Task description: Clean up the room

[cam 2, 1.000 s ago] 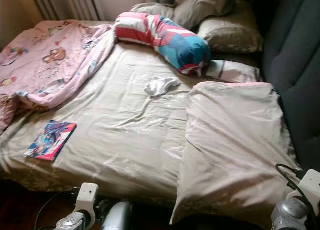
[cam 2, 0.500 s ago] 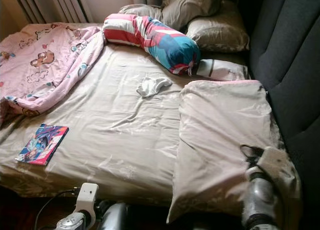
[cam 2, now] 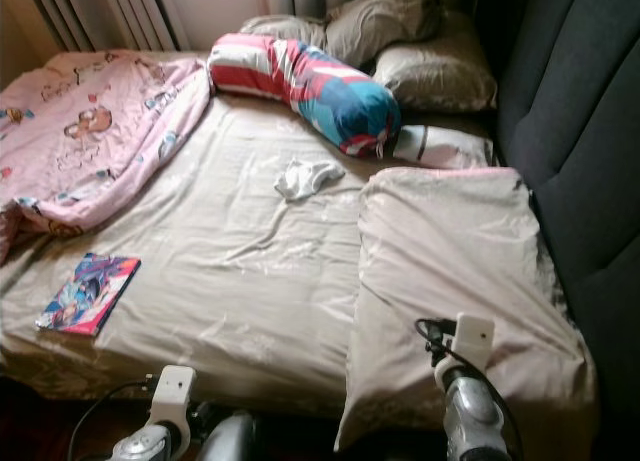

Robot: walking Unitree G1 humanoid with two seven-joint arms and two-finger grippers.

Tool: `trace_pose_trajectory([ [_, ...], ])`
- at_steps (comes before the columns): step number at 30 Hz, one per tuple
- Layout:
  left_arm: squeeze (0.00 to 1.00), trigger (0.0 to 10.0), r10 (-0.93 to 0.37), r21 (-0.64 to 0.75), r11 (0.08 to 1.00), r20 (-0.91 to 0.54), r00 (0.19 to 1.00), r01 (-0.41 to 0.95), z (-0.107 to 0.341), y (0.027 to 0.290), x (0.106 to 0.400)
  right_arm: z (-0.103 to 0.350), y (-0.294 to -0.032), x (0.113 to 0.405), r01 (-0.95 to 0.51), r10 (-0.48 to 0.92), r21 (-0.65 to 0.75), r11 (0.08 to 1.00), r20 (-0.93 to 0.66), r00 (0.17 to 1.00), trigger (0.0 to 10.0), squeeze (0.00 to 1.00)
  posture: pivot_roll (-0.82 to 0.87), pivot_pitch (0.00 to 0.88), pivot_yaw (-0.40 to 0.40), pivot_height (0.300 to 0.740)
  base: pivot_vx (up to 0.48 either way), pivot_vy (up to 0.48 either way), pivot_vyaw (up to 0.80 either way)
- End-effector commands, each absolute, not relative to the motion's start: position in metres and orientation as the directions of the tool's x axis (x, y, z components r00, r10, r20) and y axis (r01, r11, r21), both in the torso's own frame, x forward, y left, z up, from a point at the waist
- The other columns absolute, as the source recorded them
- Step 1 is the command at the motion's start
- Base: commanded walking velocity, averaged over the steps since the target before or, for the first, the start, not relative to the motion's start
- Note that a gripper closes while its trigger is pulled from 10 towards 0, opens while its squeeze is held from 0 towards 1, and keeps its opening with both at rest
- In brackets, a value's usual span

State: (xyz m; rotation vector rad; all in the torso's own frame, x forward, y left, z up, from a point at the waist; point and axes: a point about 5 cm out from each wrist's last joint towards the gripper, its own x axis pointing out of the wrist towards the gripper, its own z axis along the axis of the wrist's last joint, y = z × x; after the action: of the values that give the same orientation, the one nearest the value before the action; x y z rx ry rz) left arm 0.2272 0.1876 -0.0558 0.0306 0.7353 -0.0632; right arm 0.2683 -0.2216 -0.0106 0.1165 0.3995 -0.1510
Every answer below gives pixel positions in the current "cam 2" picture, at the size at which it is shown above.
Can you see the bed with beige sheet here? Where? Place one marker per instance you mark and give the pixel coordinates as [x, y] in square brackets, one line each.
[240, 271]

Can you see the small white striped pillow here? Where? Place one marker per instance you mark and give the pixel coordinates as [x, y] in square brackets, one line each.
[448, 147]

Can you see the small flat beige pillow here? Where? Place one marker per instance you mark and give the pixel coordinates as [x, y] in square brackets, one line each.
[280, 29]

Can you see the colourful comic book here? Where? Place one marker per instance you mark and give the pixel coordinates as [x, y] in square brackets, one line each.
[88, 293]

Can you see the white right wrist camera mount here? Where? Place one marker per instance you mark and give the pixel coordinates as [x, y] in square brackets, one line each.
[474, 337]

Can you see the beige leaf print pillow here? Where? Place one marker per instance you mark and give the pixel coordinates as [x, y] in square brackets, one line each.
[438, 73]

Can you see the pink white blue bolster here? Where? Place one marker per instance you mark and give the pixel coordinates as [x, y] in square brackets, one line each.
[310, 91]

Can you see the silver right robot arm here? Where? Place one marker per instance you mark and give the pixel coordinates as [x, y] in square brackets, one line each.
[475, 421]

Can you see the dark grey padded headboard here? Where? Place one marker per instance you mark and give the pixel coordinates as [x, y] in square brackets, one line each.
[570, 101]

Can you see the folded beige duvet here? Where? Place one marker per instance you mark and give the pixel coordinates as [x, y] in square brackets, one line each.
[450, 271]

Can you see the pink cartoon print blanket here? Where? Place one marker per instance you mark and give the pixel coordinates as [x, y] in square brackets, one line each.
[90, 131]

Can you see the large crumpled beige pillow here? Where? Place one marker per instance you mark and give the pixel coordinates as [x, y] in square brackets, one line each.
[380, 23]

